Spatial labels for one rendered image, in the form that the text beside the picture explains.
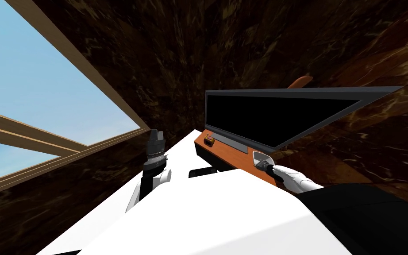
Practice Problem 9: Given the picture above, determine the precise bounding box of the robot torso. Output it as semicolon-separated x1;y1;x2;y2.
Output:
37;129;354;255

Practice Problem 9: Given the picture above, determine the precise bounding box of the orange-brown curved shape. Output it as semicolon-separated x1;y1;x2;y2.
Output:
287;75;314;89

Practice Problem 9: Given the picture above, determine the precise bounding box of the orange wooden cabinet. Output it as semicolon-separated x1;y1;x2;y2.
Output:
193;129;280;187

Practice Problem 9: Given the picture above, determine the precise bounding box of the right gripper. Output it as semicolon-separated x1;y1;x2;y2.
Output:
252;151;276;176

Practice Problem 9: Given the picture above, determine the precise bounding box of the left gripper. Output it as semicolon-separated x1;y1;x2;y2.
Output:
146;129;167;157

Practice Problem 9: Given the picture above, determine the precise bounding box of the window with wooden frame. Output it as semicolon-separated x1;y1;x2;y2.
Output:
0;0;151;201

